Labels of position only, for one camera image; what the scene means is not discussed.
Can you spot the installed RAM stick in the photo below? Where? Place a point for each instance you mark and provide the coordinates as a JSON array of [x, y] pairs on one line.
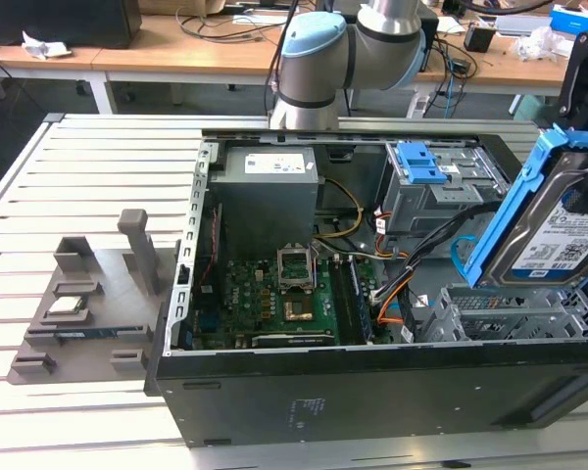
[[362, 303]]

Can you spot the green motherboard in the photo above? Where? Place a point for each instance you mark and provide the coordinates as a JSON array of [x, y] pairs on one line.
[[255, 298]]

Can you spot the black RAM slot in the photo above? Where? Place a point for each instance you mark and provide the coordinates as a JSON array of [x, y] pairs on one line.
[[336, 298], [349, 298]]

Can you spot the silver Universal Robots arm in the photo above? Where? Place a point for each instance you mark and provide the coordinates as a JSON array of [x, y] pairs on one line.
[[323, 54]]

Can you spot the silver CPU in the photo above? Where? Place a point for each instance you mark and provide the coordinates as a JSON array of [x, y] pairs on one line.
[[67, 306]]

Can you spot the brown cardboard box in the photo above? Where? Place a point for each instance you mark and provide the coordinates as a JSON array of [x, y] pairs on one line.
[[176, 6]]

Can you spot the crumpled white paper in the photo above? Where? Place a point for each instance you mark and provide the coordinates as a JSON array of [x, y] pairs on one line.
[[44, 46]]

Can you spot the hard disk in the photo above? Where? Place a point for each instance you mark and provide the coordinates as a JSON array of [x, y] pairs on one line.
[[534, 235]]

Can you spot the wooden desk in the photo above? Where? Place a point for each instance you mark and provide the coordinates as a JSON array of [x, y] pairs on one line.
[[142, 56]]

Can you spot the metal drive cage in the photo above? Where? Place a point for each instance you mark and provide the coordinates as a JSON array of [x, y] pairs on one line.
[[421, 205]]

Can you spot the blue plastic drive latch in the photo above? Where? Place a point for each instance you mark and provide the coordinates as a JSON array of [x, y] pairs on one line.
[[419, 164]]

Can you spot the small black box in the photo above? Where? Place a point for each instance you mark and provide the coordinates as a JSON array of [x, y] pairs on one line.
[[480, 39]]

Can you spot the grey power supply unit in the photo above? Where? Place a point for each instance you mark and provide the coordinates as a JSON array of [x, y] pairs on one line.
[[264, 205]]

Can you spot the pale green bin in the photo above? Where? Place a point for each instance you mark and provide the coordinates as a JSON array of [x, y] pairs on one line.
[[529, 108]]

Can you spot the clear plastic bags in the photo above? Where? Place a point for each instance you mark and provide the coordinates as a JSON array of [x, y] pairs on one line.
[[539, 44]]

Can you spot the blue cardboard box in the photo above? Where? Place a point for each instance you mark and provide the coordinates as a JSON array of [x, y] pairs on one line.
[[575, 19]]

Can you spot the grey parts rack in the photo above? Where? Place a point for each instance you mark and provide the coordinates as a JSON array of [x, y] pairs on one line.
[[112, 303]]

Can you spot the thin locking lever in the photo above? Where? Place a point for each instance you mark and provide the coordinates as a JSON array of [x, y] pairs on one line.
[[314, 264]]

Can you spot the metal disk bay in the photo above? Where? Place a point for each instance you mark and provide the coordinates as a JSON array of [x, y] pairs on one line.
[[495, 318]]

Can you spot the black computer tower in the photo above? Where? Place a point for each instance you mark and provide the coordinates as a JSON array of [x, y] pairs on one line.
[[432, 24]]

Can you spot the black graphics card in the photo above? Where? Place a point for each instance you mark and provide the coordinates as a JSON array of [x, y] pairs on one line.
[[294, 340]]

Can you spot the large black box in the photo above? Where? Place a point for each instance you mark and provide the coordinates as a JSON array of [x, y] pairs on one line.
[[54, 24]]

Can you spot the CPU socket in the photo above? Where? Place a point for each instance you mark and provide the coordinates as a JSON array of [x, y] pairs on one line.
[[296, 311]]

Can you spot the black PC case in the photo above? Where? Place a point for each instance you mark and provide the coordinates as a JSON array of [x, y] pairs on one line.
[[372, 391]]

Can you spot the white power strip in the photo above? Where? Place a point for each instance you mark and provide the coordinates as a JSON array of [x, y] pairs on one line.
[[418, 105]]

